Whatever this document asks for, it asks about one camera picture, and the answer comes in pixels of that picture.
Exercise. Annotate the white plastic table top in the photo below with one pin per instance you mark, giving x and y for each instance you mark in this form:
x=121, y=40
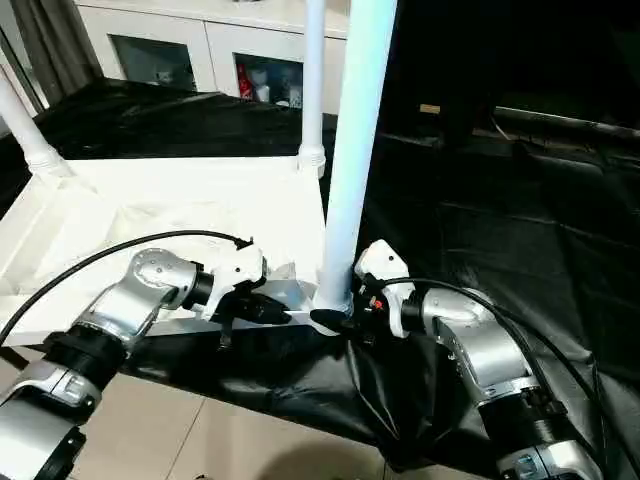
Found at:
x=120, y=210

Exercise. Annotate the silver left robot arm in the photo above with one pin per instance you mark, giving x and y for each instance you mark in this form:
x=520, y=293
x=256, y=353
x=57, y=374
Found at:
x=110, y=330

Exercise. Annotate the black table mat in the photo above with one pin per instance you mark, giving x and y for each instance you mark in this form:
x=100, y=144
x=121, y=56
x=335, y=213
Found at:
x=500, y=230

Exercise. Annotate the small yellow label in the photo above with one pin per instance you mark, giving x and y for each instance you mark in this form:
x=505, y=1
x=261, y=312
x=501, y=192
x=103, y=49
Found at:
x=429, y=108

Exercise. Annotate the red bottle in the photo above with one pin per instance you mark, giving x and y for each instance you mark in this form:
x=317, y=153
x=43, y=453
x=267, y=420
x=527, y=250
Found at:
x=244, y=82

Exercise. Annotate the silver metal rod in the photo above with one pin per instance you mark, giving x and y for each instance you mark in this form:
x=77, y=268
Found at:
x=570, y=122

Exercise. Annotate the white glass-door cabinet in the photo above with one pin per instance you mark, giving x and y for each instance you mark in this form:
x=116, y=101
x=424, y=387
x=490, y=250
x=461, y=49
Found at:
x=200, y=30

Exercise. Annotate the black fabric backdrop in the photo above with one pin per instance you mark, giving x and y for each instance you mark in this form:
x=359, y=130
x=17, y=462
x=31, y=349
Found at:
x=515, y=50

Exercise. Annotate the grey curtain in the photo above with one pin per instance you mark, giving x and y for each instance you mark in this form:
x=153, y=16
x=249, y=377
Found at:
x=50, y=45

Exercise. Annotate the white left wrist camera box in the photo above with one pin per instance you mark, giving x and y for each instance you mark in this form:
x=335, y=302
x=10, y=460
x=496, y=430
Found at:
x=238, y=272

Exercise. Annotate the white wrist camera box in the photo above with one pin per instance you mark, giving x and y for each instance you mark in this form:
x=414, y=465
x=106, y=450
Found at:
x=238, y=272
x=380, y=272

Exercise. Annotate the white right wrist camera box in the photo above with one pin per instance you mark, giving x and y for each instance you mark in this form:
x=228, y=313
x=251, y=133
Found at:
x=380, y=272

